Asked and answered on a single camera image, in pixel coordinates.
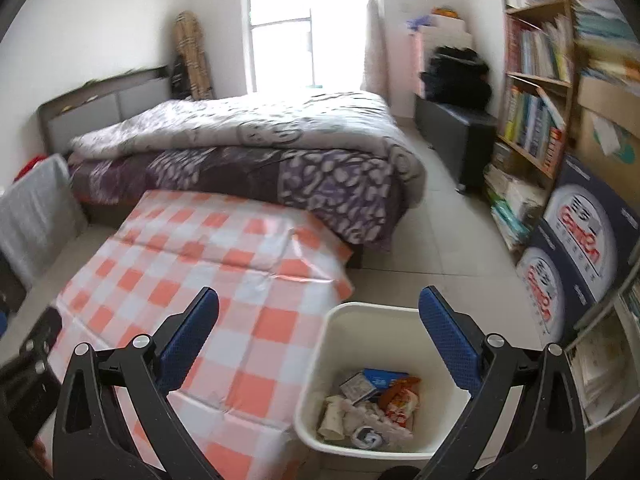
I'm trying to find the blue carton box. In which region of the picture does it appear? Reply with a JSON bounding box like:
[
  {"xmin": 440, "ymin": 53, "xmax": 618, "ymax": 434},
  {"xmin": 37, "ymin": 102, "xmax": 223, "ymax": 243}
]
[{"xmin": 362, "ymin": 368, "xmax": 409, "ymax": 390}]

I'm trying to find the red snack packet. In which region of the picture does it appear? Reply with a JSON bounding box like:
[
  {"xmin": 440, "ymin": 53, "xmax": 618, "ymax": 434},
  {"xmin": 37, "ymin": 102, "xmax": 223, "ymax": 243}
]
[{"xmin": 378, "ymin": 376, "xmax": 421, "ymax": 428}]

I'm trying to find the orange white checkered tablecloth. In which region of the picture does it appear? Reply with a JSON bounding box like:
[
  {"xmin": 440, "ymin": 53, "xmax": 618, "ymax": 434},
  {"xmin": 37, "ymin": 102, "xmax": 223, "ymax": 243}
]
[{"xmin": 49, "ymin": 191, "xmax": 352, "ymax": 479}]

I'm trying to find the white plastic waste basket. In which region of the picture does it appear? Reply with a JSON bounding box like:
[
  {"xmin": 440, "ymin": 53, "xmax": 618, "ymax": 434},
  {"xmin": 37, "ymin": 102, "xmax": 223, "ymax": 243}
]
[{"xmin": 294, "ymin": 302, "xmax": 470, "ymax": 462}]

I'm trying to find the small printed packet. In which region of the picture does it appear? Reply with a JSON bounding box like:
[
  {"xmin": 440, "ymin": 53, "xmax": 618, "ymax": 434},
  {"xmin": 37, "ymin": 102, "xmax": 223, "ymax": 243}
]
[{"xmin": 338, "ymin": 372, "xmax": 378, "ymax": 404}]

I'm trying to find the grey checked cushion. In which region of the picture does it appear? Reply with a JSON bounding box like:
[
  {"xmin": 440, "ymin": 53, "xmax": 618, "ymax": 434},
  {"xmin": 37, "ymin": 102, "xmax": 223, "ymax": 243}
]
[{"xmin": 1, "ymin": 154, "xmax": 88, "ymax": 289}]

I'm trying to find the navy GanGen cardboard box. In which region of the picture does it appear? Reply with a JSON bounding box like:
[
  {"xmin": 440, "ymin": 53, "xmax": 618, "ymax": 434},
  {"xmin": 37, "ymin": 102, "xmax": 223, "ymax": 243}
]
[{"xmin": 544, "ymin": 155, "xmax": 639, "ymax": 301}]

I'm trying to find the black cabinet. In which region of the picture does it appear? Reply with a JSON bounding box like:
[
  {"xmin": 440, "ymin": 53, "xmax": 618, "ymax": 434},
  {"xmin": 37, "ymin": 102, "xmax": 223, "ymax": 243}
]
[{"xmin": 414, "ymin": 96, "xmax": 497, "ymax": 193}]

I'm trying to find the grey bed headboard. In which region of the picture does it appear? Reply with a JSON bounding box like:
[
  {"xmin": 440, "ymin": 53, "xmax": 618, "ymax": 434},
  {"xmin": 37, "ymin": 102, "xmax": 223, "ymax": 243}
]
[{"xmin": 37, "ymin": 66, "xmax": 171, "ymax": 155}]

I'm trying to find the black clothes pile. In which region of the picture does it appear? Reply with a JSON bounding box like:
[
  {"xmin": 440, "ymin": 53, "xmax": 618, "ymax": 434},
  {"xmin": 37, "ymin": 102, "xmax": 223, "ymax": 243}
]
[{"xmin": 420, "ymin": 47, "xmax": 492, "ymax": 112}]

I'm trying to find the pink drawer cabinet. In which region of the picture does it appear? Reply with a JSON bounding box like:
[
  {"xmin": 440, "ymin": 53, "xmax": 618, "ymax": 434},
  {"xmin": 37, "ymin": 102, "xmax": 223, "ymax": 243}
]
[{"xmin": 409, "ymin": 14, "xmax": 473, "ymax": 99}]

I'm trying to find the wooden bookshelf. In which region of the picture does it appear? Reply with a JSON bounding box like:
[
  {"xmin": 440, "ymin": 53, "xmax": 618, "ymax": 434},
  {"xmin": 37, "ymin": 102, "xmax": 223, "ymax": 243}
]
[{"xmin": 482, "ymin": 0, "xmax": 582, "ymax": 256}]

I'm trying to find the window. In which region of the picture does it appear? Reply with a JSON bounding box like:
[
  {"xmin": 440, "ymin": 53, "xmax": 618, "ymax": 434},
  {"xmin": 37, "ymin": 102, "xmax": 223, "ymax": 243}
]
[{"xmin": 244, "ymin": 0, "xmax": 369, "ymax": 92}]

